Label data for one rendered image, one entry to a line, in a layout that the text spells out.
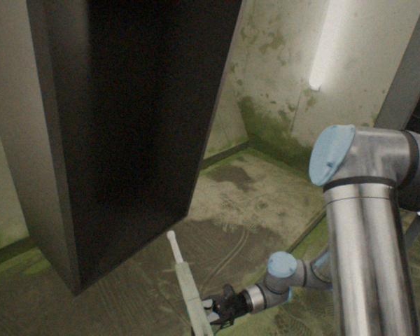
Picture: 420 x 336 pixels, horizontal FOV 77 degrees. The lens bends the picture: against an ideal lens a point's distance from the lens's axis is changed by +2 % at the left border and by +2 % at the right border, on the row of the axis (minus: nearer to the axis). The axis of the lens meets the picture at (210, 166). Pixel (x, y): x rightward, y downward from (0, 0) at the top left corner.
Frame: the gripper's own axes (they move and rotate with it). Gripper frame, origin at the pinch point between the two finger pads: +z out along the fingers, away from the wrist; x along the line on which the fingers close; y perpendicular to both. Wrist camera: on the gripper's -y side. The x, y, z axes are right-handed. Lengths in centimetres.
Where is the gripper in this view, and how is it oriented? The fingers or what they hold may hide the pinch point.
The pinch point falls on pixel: (193, 316)
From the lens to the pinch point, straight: 99.6
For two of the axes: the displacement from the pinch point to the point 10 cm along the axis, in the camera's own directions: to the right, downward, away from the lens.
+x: -3.7, -4.9, 7.9
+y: -0.6, 8.6, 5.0
